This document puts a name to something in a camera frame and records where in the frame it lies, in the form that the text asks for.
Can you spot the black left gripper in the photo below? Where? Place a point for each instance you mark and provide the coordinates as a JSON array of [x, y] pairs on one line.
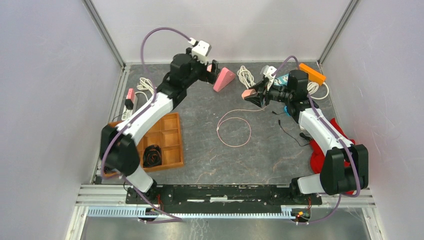
[[209, 77]]

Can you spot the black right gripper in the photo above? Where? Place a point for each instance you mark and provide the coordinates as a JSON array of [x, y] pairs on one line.
[[257, 99]]

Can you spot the salmon usb charger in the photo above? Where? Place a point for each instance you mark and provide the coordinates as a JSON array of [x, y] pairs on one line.
[[248, 92]]

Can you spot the pink triangular power strip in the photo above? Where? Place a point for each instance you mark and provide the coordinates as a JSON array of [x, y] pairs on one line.
[[224, 78]]

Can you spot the teal power strip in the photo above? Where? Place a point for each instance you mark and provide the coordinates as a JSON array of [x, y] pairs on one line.
[[281, 80]]

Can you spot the blue square plug adapter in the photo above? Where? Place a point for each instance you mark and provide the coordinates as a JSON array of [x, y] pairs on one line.
[[286, 111]]

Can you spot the orange power strip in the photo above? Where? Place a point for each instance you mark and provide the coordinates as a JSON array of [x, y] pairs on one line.
[[313, 75]]

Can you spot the pink plug adapter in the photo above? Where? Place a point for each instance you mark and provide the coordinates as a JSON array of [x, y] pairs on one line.
[[130, 94]]

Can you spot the white power strip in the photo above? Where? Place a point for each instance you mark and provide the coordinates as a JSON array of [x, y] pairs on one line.
[[127, 113]]

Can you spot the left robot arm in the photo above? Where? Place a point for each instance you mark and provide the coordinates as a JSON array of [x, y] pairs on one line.
[[166, 97]]

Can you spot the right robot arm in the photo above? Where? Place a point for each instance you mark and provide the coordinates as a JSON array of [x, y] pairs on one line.
[[307, 114]]

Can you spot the orange wooden tray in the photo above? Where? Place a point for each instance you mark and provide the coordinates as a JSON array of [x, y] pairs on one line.
[[169, 139]]

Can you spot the red cloth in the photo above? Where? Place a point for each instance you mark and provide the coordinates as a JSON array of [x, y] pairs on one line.
[[318, 159]]

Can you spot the dark rolled cloth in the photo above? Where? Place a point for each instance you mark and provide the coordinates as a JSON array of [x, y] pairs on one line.
[[152, 156]]

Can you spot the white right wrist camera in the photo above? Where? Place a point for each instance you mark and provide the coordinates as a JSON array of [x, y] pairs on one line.
[[268, 72]]

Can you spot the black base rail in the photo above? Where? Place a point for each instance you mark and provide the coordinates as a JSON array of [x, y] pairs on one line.
[[228, 199]]

